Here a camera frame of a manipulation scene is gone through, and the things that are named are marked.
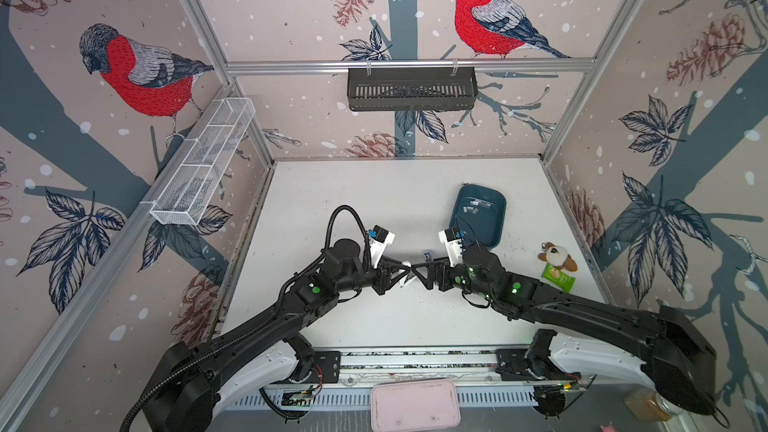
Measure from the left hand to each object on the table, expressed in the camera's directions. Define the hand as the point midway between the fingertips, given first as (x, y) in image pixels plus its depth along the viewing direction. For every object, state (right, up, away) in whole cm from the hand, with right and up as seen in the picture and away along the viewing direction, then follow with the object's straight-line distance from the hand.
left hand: (406, 271), depth 71 cm
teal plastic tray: (+28, +11, +33) cm, 44 cm away
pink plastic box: (+2, -30, -4) cm, 30 cm away
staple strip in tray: (+26, +12, +33) cm, 44 cm away
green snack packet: (+47, -7, +17) cm, 50 cm away
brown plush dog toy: (+48, -1, +19) cm, 52 cm away
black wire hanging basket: (+4, +55, +32) cm, 64 cm away
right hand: (+4, -1, +5) cm, 7 cm away
